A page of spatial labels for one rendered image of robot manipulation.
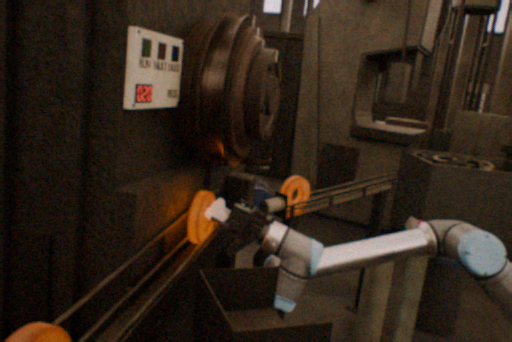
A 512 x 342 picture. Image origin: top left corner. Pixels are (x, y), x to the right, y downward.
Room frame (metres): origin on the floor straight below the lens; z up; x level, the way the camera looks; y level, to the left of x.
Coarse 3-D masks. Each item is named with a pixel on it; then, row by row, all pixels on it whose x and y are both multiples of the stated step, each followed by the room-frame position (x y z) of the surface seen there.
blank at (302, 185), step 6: (288, 180) 1.85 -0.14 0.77; (294, 180) 1.85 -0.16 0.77; (300, 180) 1.87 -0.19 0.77; (306, 180) 1.90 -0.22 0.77; (282, 186) 1.84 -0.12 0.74; (288, 186) 1.83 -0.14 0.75; (294, 186) 1.85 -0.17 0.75; (300, 186) 1.88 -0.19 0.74; (306, 186) 1.90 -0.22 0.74; (282, 192) 1.83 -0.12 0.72; (288, 192) 1.83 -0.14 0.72; (300, 192) 1.90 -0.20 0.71; (306, 192) 1.90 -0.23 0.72; (288, 198) 1.83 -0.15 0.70; (300, 198) 1.89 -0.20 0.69; (306, 198) 1.91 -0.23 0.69; (300, 204) 1.89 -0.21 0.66; (300, 210) 1.89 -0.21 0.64
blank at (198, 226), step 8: (200, 192) 1.29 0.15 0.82; (208, 192) 1.30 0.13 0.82; (200, 200) 1.25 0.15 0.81; (208, 200) 1.29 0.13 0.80; (192, 208) 1.24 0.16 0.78; (200, 208) 1.24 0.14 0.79; (192, 216) 1.23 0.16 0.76; (200, 216) 1.24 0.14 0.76; (192, 224) 1.22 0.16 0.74; (200, 224) 1.24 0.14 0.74; (208, 224) 1.32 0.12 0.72; (192, 232) 1.23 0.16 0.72; (200, 232) 1.25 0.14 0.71; (208, 232) 1.32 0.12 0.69; (192, 240) 1.25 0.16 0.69; (200, 240) 1.25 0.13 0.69
